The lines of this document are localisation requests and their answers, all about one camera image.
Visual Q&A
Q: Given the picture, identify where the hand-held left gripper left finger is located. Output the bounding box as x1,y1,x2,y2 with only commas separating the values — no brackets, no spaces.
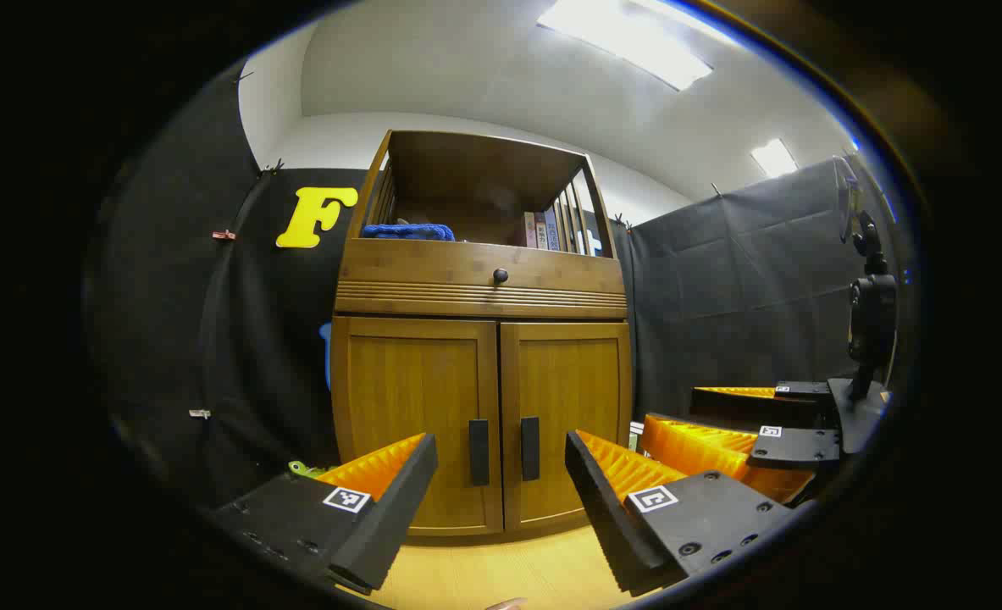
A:
213,433,439,596

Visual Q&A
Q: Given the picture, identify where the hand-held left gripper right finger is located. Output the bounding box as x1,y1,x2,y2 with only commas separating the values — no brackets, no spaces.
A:
565,430,798,596

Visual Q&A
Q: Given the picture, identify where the black door handle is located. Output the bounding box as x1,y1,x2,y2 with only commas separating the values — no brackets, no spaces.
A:
521,416,541,482
468,419,490,487

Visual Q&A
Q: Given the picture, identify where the wooden shoe cabinet door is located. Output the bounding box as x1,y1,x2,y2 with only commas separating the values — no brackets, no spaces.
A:
331,316,503,536
501,320,634,533

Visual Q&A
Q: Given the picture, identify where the wooden double-door shoe cabinet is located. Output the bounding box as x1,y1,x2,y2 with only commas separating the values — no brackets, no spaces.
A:
329,129,634,539

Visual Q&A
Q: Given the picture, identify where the black backdrop cloth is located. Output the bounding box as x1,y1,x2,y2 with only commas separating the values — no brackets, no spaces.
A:
86,59,900,509

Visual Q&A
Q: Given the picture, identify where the small ceiling light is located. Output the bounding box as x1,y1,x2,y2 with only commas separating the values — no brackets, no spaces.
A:
750,138,798,179

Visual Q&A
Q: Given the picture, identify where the blue cloth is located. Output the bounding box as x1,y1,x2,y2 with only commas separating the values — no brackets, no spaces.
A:
360,223,457,242

